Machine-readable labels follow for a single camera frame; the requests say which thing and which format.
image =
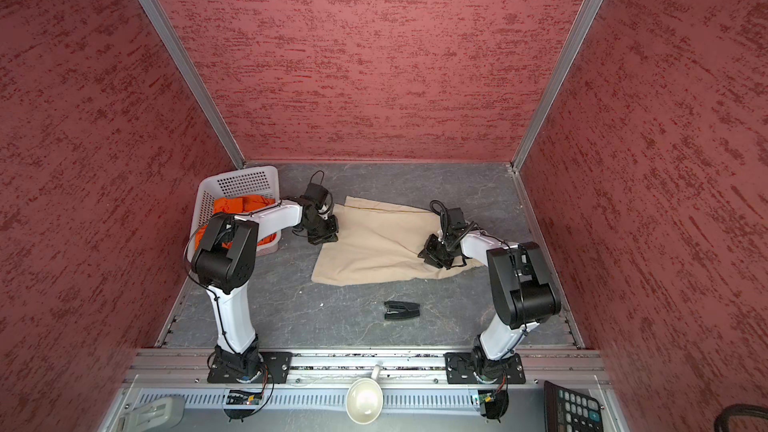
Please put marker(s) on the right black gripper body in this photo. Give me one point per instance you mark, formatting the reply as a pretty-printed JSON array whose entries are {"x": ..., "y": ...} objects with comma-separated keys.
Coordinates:
[{"x": 439, "y": 252}]

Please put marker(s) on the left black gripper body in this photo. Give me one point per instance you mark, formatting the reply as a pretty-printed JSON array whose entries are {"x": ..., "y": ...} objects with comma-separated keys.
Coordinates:
[{"x": 321, "y": 229}]

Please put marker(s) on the beige drawstring shorts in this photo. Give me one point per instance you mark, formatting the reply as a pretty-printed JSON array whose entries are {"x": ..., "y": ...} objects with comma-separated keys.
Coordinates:
[{"x": 379, "y": 242}]

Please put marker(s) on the white plastic laundry basket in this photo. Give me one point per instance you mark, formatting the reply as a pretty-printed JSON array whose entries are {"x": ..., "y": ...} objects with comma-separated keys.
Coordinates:
[{"x": 262, "y": 180}]

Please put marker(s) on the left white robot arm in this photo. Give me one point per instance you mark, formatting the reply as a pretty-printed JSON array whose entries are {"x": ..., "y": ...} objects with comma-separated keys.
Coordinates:
[{"x": 224, "y": 261}]

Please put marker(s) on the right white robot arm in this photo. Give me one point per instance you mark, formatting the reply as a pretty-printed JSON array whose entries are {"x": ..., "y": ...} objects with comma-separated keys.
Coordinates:
[{"x": 522, "y": 293}]

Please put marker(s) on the orange shorts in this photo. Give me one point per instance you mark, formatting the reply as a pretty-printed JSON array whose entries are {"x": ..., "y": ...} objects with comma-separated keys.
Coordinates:
[{"x": 239, "y": 205}]

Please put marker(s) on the black clip on table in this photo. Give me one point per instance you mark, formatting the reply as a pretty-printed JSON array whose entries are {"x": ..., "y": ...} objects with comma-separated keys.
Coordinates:
[{"x": 401, "y": 310}]

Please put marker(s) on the black calculator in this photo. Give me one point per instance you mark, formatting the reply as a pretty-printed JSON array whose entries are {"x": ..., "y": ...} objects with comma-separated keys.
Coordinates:
[{"x": 567, "y": 410}]

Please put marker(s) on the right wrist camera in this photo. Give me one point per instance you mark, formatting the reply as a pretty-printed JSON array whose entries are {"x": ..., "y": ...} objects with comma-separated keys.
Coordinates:
[{"x": 452, "y": 221}]

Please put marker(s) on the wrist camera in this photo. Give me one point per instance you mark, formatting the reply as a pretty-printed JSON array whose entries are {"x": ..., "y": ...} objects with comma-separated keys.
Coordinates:
[
  {"x": 319, "y": 197},
  {"x": 452, "y": 221}
]

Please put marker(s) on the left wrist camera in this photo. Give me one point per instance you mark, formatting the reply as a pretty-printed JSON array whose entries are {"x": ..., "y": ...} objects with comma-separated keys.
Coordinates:
[{"x": 319, "y": 197}]

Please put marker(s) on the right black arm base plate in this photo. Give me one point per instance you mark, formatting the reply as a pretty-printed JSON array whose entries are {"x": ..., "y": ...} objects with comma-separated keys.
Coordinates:
[{"x": 474, "y": 368}]

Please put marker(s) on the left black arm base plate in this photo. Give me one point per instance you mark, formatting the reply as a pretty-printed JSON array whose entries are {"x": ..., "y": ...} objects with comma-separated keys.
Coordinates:
[{"x": 248, "y": 368}]

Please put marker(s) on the grey device on rail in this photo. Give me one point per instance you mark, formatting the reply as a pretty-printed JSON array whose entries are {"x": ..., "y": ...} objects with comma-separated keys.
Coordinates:
[{"x": 159, "y": 415}]

